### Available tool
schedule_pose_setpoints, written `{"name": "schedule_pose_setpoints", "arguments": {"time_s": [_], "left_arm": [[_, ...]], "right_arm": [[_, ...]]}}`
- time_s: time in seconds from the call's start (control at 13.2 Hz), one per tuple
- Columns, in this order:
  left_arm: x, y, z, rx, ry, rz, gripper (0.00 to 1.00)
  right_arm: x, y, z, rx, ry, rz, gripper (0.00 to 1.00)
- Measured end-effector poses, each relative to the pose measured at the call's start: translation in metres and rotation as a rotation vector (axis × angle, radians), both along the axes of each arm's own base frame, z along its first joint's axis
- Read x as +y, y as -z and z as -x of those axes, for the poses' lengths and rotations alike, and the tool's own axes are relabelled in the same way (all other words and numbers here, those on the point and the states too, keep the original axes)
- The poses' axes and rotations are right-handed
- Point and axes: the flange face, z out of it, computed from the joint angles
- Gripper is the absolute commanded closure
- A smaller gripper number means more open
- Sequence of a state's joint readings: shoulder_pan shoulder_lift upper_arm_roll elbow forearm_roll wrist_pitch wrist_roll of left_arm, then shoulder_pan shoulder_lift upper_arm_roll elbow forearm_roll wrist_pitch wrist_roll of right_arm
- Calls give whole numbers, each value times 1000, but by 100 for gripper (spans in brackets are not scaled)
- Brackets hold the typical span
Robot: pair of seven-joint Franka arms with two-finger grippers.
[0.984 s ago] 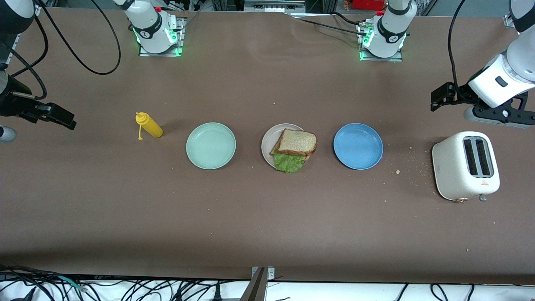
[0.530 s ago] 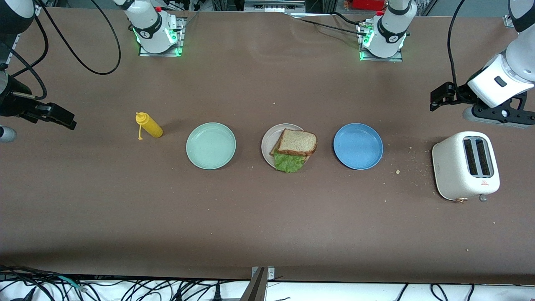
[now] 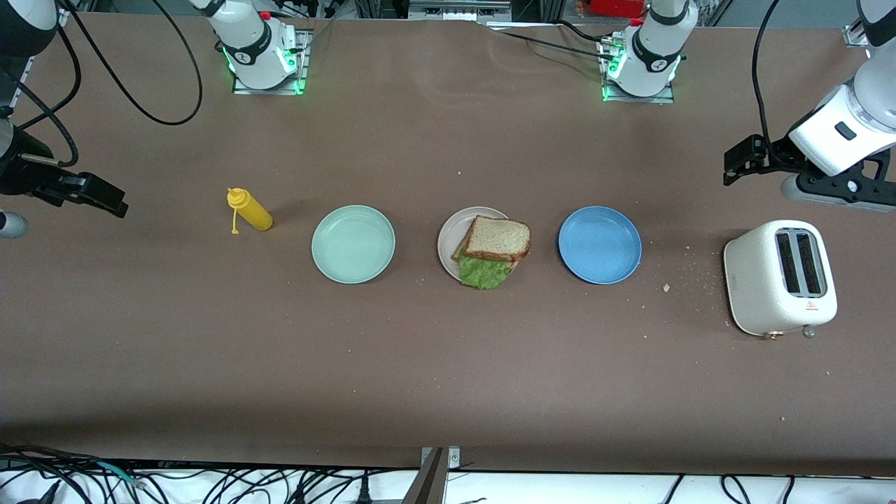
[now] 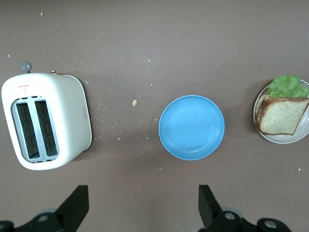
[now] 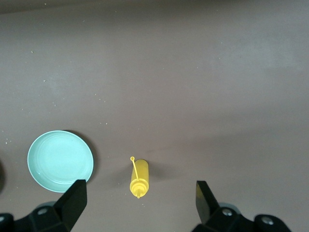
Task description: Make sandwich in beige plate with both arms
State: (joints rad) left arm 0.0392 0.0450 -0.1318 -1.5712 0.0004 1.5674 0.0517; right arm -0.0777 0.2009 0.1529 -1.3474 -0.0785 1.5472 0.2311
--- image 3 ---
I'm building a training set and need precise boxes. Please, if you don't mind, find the yellow mustard squeeze bottle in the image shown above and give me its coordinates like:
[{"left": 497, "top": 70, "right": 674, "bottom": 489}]
[{"left": 226, "top": 188, "right": 274, "bottom": 235}]

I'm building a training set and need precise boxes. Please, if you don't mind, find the brown bread slice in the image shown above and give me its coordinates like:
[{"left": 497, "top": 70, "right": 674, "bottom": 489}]
[
  {"left": 458, "top": 216, "right": 531, "bottom": 264},
  {"left": 451, "top": 234, "right": 519, "bottom": 270}
]

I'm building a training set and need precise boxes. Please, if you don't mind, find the green lettuce leaf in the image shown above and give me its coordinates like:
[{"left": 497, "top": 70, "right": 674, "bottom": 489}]
[{"left": 458, "top": 253, "right": 515, "bottom": 291}]

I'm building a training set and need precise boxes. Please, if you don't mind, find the blue plate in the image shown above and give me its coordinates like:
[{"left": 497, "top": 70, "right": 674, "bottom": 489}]
[{"left": 558, "top": 205, "right": 643, "bottom": 285}]

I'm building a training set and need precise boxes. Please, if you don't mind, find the mint green plate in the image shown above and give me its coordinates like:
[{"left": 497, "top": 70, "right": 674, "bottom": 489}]
[{"left": 311, "top": 204, "right": 396, "bottom": 285}]

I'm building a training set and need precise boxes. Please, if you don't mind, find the beige plate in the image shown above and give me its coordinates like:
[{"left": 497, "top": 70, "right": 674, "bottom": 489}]
[{"left": 437, "top": 206, "right": 519, "bottom": 282}]

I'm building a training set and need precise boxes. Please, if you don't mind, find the white toaster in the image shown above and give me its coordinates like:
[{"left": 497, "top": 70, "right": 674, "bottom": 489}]
[{"left": 723, "top": 220, "right": 839, "bottom": 340}]

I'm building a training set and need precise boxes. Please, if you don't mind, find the red background object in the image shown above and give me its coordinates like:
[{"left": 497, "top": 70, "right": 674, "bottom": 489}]
[{"left": 590, "top": 0, "right": 646, "bottom": 18}]

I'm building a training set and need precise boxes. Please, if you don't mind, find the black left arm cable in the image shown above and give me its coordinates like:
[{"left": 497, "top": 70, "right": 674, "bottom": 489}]
[{"left": 751, "top": 0, "right": 781, "bottom": 151}]

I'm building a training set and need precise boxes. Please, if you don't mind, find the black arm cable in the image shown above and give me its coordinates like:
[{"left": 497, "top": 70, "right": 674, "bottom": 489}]
[
  {"left": 751, "top": 0, "right": 781, "bottom": 151},
  {"left": 0, "top": 0, "right": 204, "bottom": 169}
]

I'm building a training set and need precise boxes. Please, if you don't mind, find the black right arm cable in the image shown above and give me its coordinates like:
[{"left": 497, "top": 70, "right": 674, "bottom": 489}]
[{"left": 0, "top": 0, "right": 204, "bottom": 169}]

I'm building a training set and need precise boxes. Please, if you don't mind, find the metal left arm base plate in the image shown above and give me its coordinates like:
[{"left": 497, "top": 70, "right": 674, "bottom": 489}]
[{"left": 602, "top": 38, "right": 676, "bottom": 104}]

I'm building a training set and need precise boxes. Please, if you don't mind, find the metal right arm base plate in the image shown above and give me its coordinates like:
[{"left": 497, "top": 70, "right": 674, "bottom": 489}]
[{"left": 232, "top": 28, "right": 309, "bottom": 96}]

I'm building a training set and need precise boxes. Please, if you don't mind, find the black cable on table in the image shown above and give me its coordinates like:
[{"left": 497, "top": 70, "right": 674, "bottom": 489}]
[{"left": 479, "top": 20, "right": 617, "bottom": 60}]

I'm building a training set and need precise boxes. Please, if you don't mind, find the teal floor cable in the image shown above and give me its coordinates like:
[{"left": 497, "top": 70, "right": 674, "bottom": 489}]
[{"left": 94, "top": 461, "right": 144, "bottom": 489}]

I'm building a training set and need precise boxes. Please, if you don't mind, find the aluminium frame profile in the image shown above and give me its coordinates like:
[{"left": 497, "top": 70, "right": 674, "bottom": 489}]
[{"left": 408, "top": 0, "right": 515, "bottom": 22}]

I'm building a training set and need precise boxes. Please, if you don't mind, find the small metal edge bracket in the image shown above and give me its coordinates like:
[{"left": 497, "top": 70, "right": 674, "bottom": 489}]
[{"left": 420, "top": 447, "right": 461, "bottom": 471}]

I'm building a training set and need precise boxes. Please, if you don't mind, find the grey metal post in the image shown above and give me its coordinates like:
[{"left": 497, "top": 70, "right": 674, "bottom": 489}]
[{"left": 402, "top": 448, "right": 447, "bottom": 504}]

